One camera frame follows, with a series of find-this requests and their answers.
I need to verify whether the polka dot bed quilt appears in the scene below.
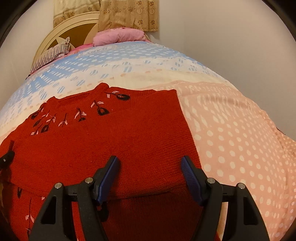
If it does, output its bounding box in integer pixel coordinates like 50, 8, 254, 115
1, 42, 295, 240

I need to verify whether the red knitted sweater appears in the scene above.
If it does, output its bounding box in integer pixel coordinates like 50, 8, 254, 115
1, 83, 202, 240

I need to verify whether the pink folded blanket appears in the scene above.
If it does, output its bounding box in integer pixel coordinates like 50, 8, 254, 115
93, 28, 150, 46

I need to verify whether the beige patterned curtain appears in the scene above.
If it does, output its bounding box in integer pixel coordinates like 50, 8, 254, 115
53, 0, 159, 32

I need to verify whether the striped pillow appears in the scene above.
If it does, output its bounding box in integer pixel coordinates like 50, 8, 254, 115
30, 37, 71, 75

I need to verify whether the cream wooden headboard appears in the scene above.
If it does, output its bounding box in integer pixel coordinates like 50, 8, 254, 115
34, 11, 99, 61

